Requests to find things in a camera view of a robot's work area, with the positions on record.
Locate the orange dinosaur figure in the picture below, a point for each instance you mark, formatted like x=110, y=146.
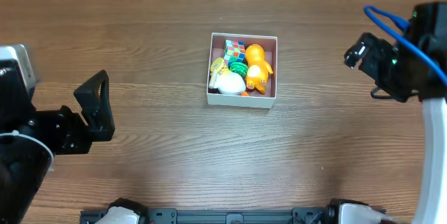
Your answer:
x=259, y=69

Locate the yellow wooden rattle drum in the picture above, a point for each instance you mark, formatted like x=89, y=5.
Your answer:
x=218, y=70

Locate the white duck plush toy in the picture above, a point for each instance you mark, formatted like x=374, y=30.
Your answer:
x=229, y=83

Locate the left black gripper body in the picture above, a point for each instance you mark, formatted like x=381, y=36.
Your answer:
x=73, y=135

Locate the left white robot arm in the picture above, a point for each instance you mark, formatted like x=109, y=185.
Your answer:
x=30, y=139

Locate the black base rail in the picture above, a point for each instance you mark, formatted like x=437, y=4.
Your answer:
x=337, y=211

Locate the multicoloured puzzle cube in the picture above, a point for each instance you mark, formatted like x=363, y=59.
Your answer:
x=234, y=51

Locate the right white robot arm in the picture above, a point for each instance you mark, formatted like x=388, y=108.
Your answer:
x=415, y=65

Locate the green plastic spinning top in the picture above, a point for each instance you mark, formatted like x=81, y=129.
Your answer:
x=239, y=68

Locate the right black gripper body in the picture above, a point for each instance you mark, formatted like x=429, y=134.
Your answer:
x=378, y=69

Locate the white cardboard box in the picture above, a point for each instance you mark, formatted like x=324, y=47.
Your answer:
x=249, y=98

